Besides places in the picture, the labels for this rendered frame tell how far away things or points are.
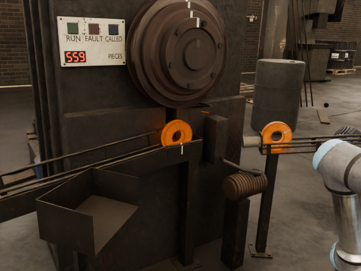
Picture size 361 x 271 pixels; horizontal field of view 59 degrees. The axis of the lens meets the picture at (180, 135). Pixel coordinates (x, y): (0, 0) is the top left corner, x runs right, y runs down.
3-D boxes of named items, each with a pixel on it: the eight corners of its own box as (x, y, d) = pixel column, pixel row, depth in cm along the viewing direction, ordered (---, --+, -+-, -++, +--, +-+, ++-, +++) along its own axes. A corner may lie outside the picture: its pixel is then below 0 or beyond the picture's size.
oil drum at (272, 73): (240, 125, 433) (247, 58, 405) (271, 120, 464) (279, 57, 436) (274, 137, 386) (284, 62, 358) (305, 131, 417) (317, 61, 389)
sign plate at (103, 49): (60, 66, 123) (56, 16, 117) (123, 64, 136) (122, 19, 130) (62, 66, 121) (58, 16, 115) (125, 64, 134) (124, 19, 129)
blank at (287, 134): (270, 154, 168) (272, 157, 165) (254, 132, 165) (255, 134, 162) (296, 138, 165) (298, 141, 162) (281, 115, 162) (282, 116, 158)
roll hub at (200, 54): (159, 90, 127) (160, 15, 119) (214, 86, 142) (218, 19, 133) (166, 92, 123) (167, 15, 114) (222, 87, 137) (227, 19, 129)
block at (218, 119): (201, 159, 169) (203, 115, 161) (213, 156, 173) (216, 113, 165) (214, 166, 160) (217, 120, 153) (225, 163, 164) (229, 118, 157)
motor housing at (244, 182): (214, 259, 177) (221, 172, 160) (243, 247, 188) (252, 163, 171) (229, 275, 166) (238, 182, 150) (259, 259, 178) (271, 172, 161)
